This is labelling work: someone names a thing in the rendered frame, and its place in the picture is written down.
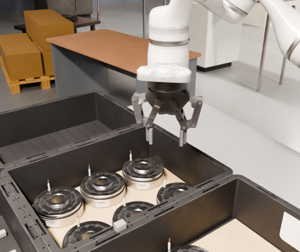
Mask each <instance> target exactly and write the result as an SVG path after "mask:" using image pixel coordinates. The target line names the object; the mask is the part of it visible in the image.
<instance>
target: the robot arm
mask: <svg viewBox="0 0 300 252"><path fill-rule="evenodd" d="M257 1H259V2H260V3H261V4H262V6H263V7H264V9H265V10H266V12H267V14H268V16H269V18H270V20H271V23H272V26H273V30H274V33H275V37H276V40H277V43H278V46H279V49H280V51H281V53H282V54H283V56H284V57H285V58H286V59H288V60H289V61H290V62H292V63H293V64H294V65H295V66H297V67H298V68H299V69H300V12H299V11H297V10H296V9H294V8H293V7H291V6H290V5H289V4H287V3H286V2H284V1H283V0H171V1H170V3H169V5H163V6H158V7H155V8H153V9H152V10H151V11H150V14H149V45H148V53H147V65H146V66H141V67H140V68H139V69H138V70H137V79H138V80H140V81H147V91H146V93H138V92H135V93H134V94H133V96H132V98H131V101H132V106H133V110H134V114H135V119H136V123H137V124H139V125H141V124H142V125H144V126H145V127H146V140H147V141H149V144H151V145H152V144H153V142H154V124H153V122H154V120H155V118H156V116H157V114H159V115H164V114H168V115H172V116H174V115H175V117H176V119H177V121H178V123H179V125H180V132H179V147H182V146H183V144H186V142H187V130H188V129H189V128H196V126H197V123H198V120H199V116H200V113H201V109H202V106H203V97H202V96H201V95H199V96H198V97H196V96H192V95H190V94H189V92H188V83H189V82H190V81H191V75H192V72H191V71H190V70H189V43H188V42H189V21H190V16H191V12H192V8H193V4H194V2H196V3H198V4H200V5H202V6H203V7H205V8H206V9H207V10H209V11H210V12H212V13H213V14H215V15H216V16H218V17H220V18H221V19H223V20H224V21H227V22H228V23H231V24H239V23H241V22H242V21H243V20H244V19H245V18H246V16H247V15H248V13H249V12H250V11H251V9H252V8H253V7H254V5H255V4H256V3H257ZM144 99H146V100H147V101H148V103H149V104H150V105H151V107H152V110H151V112H150V114H149V117H146V116H144V111H143V107H142V104H143V103H144ZM188 102H190V103H191V107H192V108H194V110H193V113H192V117H191V119H189V120H187V118H186V116H185V112H184V109H183V107H184V106H185V105H186V104H187V103H188Z"/></svg>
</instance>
